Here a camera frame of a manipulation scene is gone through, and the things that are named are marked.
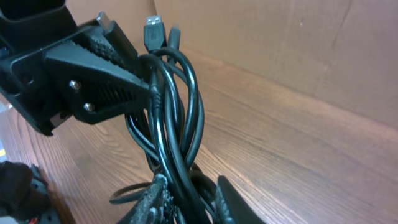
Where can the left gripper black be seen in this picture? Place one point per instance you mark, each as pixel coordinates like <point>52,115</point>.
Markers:
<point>53,68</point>

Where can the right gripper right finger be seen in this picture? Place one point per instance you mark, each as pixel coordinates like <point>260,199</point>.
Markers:
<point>230,207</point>

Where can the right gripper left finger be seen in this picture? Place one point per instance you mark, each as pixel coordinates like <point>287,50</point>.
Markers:
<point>154,202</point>

